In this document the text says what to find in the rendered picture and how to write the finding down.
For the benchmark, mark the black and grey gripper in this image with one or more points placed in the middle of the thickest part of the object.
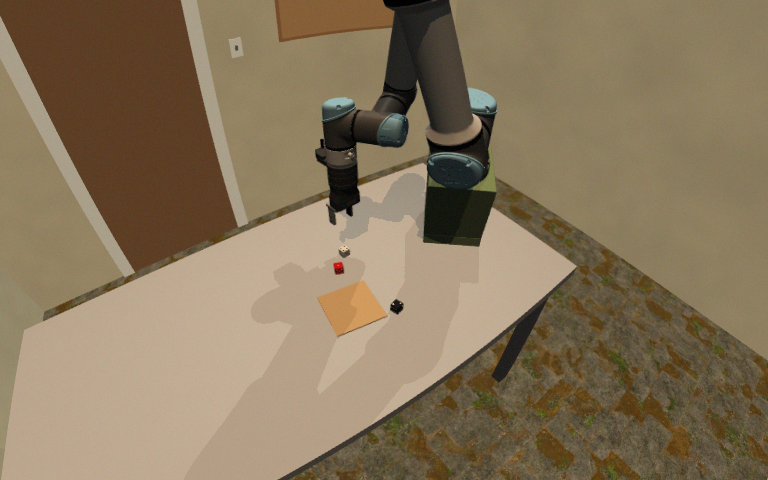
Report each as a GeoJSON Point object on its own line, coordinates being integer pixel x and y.
{"type": "Point", "coordinates": [342, 175]}

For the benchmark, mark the orange flat mat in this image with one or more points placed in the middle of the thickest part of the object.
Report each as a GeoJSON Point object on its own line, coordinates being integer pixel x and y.
{"type": "Point", "coordinates": [351, 308]}

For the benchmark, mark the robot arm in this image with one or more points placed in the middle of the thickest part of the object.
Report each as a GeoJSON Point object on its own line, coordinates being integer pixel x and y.
{"type": "Point", "coordinates": [430, 53]}

